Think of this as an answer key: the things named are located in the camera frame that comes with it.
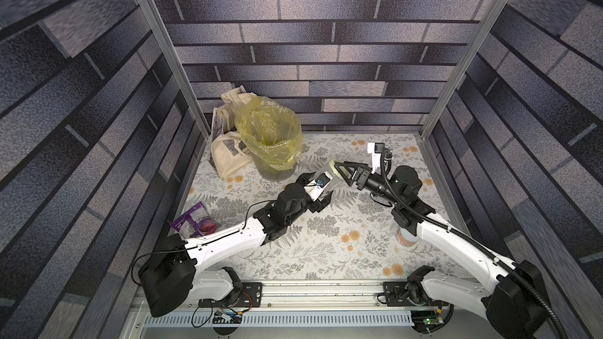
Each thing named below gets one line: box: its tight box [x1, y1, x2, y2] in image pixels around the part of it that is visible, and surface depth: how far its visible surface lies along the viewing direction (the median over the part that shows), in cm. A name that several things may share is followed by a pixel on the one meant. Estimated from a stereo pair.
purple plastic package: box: [171, 201, 220, 240], surface depth 88 cm
